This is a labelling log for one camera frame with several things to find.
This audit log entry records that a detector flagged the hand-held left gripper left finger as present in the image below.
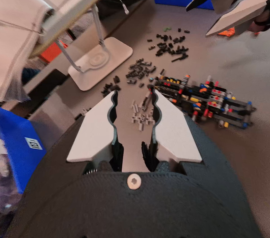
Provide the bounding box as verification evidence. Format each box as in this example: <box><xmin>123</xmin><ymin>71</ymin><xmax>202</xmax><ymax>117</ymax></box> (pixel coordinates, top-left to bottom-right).
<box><xmin>66</xmin><ymin>90</ymin><xmax>124</xmax><ymax>171</ymax></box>

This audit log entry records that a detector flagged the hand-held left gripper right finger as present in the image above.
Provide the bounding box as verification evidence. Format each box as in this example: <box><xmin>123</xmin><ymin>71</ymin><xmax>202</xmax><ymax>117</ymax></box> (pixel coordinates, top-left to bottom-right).
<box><xmin>141</xmin><ymin>89</ymin><xmax>203</xmax><ymax>172</ymax></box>

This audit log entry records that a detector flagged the multicoloured lego vehicle assembly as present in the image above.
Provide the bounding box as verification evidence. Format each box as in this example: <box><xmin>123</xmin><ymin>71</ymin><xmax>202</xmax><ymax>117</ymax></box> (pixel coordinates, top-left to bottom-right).
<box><xmin>148</xmin><ymin>75</ymin><xmax>257</xmax><ymax>130</ymax></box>

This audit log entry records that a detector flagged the orange lego piece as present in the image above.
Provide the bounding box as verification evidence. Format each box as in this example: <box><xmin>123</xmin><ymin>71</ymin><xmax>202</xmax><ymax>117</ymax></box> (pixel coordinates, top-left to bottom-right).
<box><xmin>218</xmin><ymin>27</ymin><xmax>236</xmax><ymax>37</ymax></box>

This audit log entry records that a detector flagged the person's right hand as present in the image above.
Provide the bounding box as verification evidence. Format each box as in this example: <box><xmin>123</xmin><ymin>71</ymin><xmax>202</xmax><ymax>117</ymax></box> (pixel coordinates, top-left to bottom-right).
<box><xmin>248</xmin><ymin>25</ymin><xmax>270</xmax><ymax>32</ymax></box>

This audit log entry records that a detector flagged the pile of light grey connectors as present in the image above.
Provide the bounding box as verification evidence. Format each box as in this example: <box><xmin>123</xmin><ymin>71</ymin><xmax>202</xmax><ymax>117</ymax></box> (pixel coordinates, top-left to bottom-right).
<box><xmin>130</xmin><ymin>90</ymin><xmax>157</xmax><ymax>131</ymax></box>

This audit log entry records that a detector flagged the pile of black connectors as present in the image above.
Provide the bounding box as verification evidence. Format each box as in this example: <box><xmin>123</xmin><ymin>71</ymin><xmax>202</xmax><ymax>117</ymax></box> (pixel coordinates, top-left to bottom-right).
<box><xmin>101</xmin><ymin>76</ymin><xmax>122</xmax><ymax>96</ymax></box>

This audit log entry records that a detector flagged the white book stand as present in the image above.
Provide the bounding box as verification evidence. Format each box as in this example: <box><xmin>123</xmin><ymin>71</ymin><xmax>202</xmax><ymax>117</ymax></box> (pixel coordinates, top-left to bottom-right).
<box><xmin>27</xmin><ymin>0</ymin><xmax>134</xmax><ymax>91</ymax></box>

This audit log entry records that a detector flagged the blue bin with square tag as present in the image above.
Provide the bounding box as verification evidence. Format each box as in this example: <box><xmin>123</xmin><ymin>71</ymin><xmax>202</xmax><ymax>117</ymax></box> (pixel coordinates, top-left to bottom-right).
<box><xmin>0</xmin><ymin>107</ymin><xmax>47</xmax><ymax>194</ymax></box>

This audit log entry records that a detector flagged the pile of dark grey connectors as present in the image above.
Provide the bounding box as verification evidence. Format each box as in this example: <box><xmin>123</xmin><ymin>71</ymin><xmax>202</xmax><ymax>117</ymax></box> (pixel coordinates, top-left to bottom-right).
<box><xmin>125</xmin><ymin>58</ymin><xmax>158</xmax><ymax>88</ymax></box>

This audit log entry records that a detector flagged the pile of black pins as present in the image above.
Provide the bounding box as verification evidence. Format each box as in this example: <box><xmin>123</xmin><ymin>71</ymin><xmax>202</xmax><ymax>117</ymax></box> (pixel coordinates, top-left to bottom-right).
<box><xmin>147</xmin><ymin>28</ymin><xmax>191</xmax><ymax>63</ymax></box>

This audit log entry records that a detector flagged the orange box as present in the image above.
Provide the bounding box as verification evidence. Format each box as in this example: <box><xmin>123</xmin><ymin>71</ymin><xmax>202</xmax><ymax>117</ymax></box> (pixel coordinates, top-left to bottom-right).
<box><xmin>40</xmin><ymin>40</ymin><xmax>68</xmax><ymax>64</ymax></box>

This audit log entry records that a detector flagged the white instruction booklet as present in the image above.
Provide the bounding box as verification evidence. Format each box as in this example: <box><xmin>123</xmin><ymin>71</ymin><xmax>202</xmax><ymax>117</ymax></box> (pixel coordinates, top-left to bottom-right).
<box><xmin>0</xmin><ymin>0</ymin><xmax>115</xmax><ymax>102</ymax></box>

